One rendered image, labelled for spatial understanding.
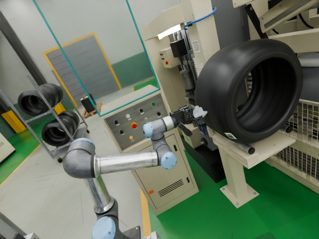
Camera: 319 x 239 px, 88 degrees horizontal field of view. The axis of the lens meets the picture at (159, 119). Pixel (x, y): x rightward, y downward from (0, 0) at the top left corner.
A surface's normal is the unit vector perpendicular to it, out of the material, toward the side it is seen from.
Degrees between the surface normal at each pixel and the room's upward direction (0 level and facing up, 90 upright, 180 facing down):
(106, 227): 7
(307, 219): 0
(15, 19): 90
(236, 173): 90
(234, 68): 53
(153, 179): 90
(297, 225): 0
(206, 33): 90
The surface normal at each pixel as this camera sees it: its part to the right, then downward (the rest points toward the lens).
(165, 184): 0.29, 0.31
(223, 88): -0.49, 0.15
